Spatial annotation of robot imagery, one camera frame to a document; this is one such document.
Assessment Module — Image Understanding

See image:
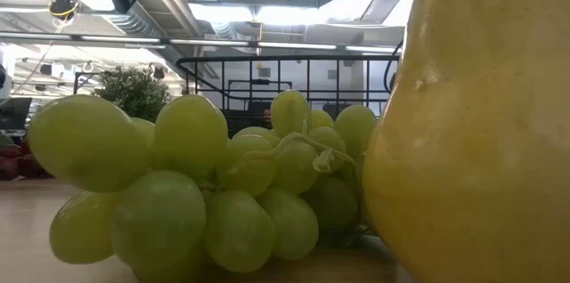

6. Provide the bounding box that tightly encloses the dark laptop screen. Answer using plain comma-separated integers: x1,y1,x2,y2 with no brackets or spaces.
0,97,33,132

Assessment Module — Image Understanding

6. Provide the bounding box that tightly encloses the green grape bunch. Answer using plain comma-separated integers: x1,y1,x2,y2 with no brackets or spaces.
27,89,379,283

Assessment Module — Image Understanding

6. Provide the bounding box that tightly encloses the black ceiling device yellow cable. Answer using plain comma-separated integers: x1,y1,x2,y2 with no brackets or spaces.
47,0,81,21

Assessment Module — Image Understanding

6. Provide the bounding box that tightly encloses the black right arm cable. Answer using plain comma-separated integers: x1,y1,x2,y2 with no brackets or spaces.
383,40,404,93

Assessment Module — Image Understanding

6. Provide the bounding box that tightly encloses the long ceiling light rail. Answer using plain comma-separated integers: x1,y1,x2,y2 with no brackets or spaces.
0,30,404,53

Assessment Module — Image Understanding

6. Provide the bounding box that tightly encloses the small green potted plant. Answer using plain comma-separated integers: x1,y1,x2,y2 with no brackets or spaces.
92,65,173,124

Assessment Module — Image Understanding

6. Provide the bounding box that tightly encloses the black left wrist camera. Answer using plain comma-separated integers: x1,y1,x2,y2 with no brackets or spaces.
110,0,142,13

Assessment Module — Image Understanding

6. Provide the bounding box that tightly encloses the black wire basket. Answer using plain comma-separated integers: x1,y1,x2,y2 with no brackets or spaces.
175,53,402,137

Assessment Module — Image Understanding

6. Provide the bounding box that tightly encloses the dark red grape bunch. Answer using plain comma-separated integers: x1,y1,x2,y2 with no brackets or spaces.
0,138,53,182

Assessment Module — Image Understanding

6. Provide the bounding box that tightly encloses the yellow pear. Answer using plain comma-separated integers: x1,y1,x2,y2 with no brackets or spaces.
361,0,570,283

